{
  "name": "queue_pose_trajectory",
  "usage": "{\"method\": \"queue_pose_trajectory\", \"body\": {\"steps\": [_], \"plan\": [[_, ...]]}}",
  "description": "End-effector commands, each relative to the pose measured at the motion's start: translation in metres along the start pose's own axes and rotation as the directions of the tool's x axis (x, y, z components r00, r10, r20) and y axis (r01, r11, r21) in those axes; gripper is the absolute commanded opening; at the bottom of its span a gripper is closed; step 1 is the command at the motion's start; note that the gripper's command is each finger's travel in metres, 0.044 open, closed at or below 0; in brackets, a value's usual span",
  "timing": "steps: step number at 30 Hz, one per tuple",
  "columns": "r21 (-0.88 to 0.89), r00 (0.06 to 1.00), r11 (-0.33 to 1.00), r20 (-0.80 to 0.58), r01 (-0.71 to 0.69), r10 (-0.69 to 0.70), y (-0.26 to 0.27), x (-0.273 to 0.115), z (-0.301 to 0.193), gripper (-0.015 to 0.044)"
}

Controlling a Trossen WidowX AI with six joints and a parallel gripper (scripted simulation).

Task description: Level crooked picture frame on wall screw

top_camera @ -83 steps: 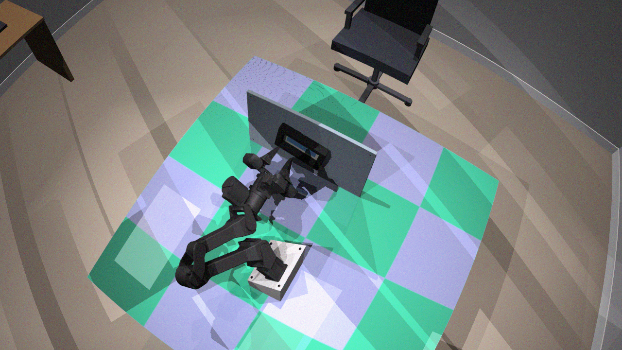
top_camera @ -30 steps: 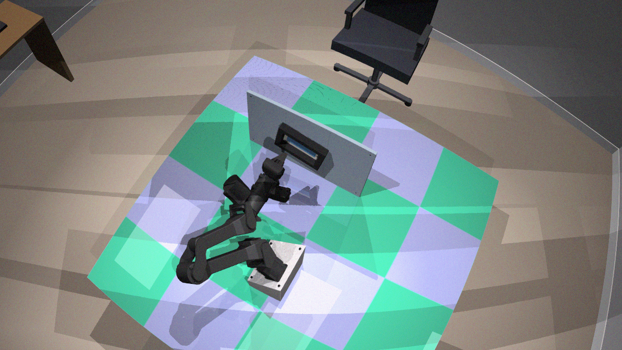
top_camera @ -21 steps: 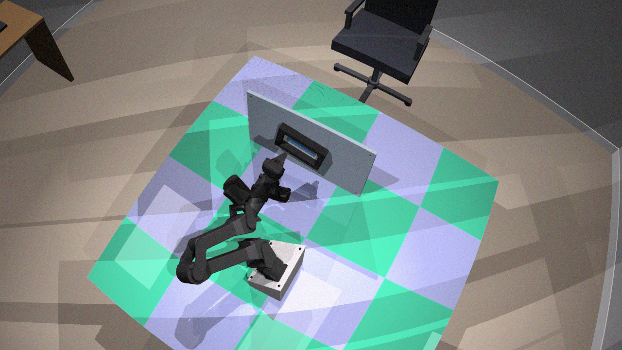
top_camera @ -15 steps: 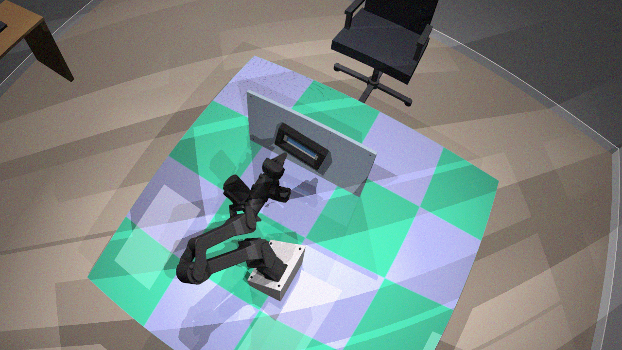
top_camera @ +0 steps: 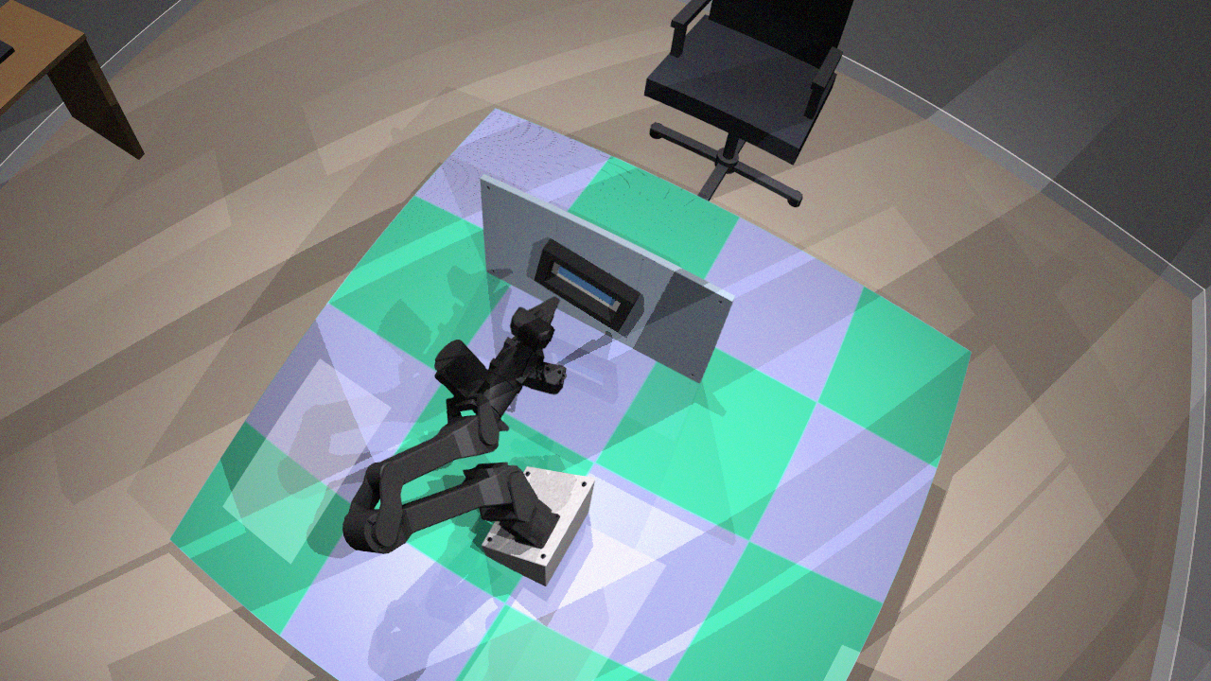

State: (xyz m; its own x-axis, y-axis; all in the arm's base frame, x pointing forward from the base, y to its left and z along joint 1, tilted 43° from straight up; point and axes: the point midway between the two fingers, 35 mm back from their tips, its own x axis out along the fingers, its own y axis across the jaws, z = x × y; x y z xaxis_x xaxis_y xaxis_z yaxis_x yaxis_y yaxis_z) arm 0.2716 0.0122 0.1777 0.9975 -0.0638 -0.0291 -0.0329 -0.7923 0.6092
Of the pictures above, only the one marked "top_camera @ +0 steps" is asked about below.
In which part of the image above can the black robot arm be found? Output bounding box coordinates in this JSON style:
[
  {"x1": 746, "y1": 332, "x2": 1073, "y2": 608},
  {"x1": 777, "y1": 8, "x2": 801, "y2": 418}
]
[{"x1": 342, "y1": 341, "x2": 567, "y2": 554}]

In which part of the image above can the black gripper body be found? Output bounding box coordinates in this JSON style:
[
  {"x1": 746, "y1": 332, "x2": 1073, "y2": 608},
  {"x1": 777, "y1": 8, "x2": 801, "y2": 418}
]
[{"x1": 488, "y1": 307, "x2": 553, "y2": 394}]

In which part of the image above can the grey flat panel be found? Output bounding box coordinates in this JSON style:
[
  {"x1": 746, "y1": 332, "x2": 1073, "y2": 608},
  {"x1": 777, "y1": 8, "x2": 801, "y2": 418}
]
[{"x1": 480, "y1": 174, "x2": 735, "y2": 383}]

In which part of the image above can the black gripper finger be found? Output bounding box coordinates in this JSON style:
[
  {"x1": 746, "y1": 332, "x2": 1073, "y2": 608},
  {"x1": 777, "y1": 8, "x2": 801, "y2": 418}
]
[
  {"x1": 528, "y1": 296, "x2": 559, "y2": 324},
  {"x1": 512, "y1": 336, "x2": 544, "y2": 361}
]

